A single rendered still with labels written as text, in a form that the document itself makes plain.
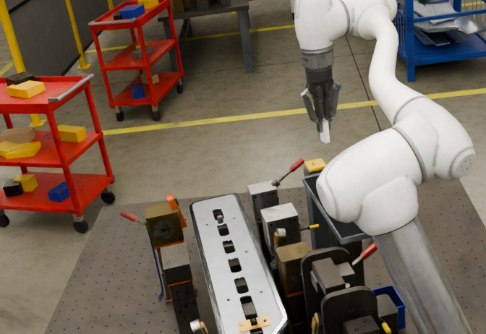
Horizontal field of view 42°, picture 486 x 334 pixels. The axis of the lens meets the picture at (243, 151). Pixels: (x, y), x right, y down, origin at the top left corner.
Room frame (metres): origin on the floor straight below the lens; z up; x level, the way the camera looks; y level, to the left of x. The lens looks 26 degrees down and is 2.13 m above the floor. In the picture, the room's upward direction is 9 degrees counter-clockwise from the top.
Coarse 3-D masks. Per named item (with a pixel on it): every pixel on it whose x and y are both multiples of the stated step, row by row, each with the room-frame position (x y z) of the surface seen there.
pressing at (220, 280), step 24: (192, 216) 1.88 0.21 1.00; (240, 216) 1.83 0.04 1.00; (216, 240) 1.71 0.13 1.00; (240, 240) 1.68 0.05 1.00; (216, 264) 1.58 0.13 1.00; (240, 264) 1.56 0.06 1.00; (264, 264) 1.54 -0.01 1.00; (216, 288) 1.46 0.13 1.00; (264, 288) 1.43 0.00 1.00; (216, 312) 1.36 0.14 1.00; (240, 312) 1.34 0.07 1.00; (264, 312) 1.33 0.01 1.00
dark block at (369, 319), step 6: (360, 318) 1.12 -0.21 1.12; (366, 318) 1.11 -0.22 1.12; (372, 318) 1.11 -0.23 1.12; (348, 324) 1.10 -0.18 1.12; (354, 324) 1.10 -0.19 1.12; (360, 324) 1.10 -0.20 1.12; (366, 324) 1.10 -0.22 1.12; (372, 324) 1.09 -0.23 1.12; (348, 330) 1.08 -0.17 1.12; (354, 330) 1.08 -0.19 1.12; (360, 330) 1.08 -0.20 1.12; (366, 330) 1.08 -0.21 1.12; (372, 330) 1.07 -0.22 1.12; (378, 330) 1.07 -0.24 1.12
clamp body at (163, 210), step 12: (168, 204) 1.88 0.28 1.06; (156, 216) 1.81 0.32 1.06; (168, 216) 1.81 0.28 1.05; (156, 228) 1.81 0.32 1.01; (168, 228) 1.81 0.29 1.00; (180, 228) 1.82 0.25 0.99; (156, 240) 1.81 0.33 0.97; (168, 240) 1.81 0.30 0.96; (180, 240) 1.82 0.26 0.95; (156, 264) 1.83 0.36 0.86; (168, 288) 1.81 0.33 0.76; (168, 300) 1.81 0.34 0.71
